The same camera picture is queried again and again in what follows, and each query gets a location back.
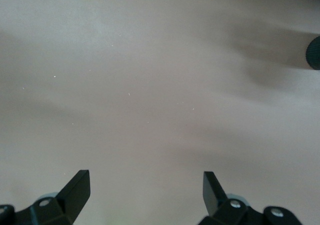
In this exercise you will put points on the black cylindrical object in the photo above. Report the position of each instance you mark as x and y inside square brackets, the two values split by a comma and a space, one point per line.
[313, 53]

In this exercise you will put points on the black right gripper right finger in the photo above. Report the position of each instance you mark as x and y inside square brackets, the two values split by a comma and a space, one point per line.
[212, 197]

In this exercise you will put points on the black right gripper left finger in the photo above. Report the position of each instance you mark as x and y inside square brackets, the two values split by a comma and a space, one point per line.
[72, 197]

